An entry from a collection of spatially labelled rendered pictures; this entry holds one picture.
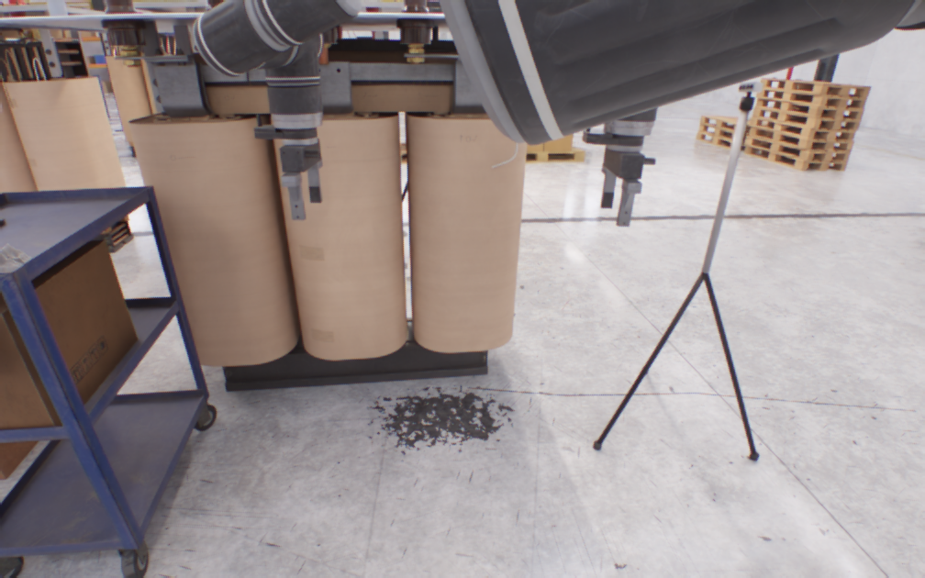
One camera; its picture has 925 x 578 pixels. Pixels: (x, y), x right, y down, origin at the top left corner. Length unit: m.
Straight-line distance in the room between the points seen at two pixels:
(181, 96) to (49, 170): 2.27
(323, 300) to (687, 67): 1.56
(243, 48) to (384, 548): 1.28
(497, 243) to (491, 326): 0.34
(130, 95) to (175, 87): 6.02
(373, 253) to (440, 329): 0.40
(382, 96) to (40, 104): 2.56
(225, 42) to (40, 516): 1.38
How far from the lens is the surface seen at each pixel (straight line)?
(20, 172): 4.10
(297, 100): 1.05
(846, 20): 0.33
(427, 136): 1.59
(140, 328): 1.70
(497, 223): 1.66
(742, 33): 0.30
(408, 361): 2.04
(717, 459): 1.97
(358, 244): 1.64
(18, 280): 1.16
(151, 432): 1.91
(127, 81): 7.70
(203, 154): 1.66
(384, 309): 1.77
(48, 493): 1.86
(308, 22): 0.85
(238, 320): 1.85
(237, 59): 0.93
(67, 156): 3.83
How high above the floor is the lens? 1.25
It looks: 26 degrees down
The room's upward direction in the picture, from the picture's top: 1 degrees clockwise
